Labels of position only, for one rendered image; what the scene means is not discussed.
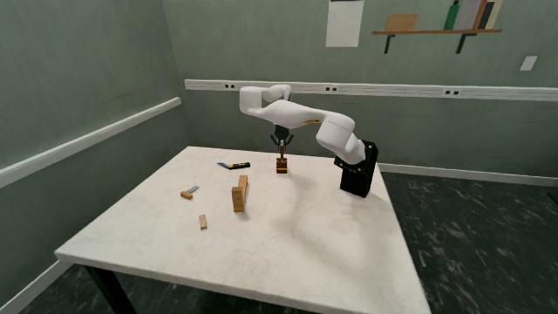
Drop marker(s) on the black sliding bevel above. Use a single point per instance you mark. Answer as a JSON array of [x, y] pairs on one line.
[[235, 166]]

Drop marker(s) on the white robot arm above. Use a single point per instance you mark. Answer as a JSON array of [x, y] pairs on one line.
[[336, 132]]

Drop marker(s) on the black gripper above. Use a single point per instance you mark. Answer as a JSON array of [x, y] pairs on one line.
[[281, 133]]

